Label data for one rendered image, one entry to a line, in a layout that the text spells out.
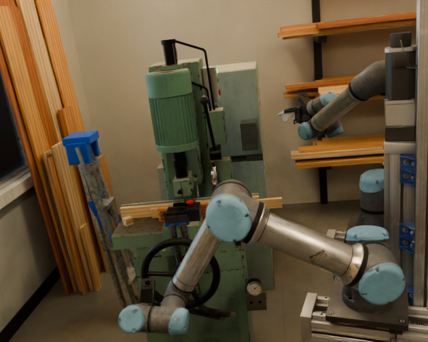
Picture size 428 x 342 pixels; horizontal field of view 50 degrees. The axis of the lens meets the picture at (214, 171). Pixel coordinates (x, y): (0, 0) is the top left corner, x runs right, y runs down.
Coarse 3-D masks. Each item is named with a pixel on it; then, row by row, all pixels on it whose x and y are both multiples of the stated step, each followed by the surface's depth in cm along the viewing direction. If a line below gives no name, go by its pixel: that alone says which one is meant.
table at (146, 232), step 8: (120, 224) 195; (136, 224) 193; (144, 224) 192; (152, 224) 191; (160, 224) 190; (120, 232) 186; (128, 232) 186; (136, 232) 185; (144, 232) 184; (152, 232) 183; (160, 232) 182; (112, 240) 184; (120, 240) 184; (128, 240) 183; (136, 240) 183; (144, 240) 183; (152, 240) 183; (160, 240) 183; (120, 248) 185; (128, 248) 185; (184, 248) 173; (168, 256) 174
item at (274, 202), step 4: (260, 200) 192; (264, 200) 192; (268, 200) 192; (272, 200) 192; (276, 200) 192; (280, 200) 192; (268, 204) 192; (272, 204) 192; (276, 204) 192; (280, 204) 192; (152, 208) 197; (156, 208) 196; (268, 208) 193; (152, 212) 196; (156, 212) 196; (152, 216) 197; (156, 216) 197
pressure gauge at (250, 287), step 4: (252, 280) 180; (256, 280) 180; (248, 284) 179; (252, 284) 180; (256, 284) 180; (260, 284) 179; (248, 288) 180; (252, 288) 180; (256, 288) 180; (260, 288) 180; (248, 292) 181; (252, 292) 181; (256, 292) 181; (260, 292) 180; (256, 296) 183
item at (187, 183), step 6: (192, 174) 199; (174, 180) 188; (180, 180) 187; (186, 180) 187; (192, 180) 197; (174, 186) 188; (180, 186) 188; (186, 186) 187; (192, 186) 196; (174, 192) 189; (186, 192) 188
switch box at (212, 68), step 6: (204, 66) 211; (210, 66) 207; (204, 72) 205; (210, 72) 205; (204, 78) 206; (216, 78) 206; (204, 84) 206; (216, 84) 206; (204, 90) 207; (216, 90) 207; (210, 96) 208; (216, 96) 208; (216, 102) 209
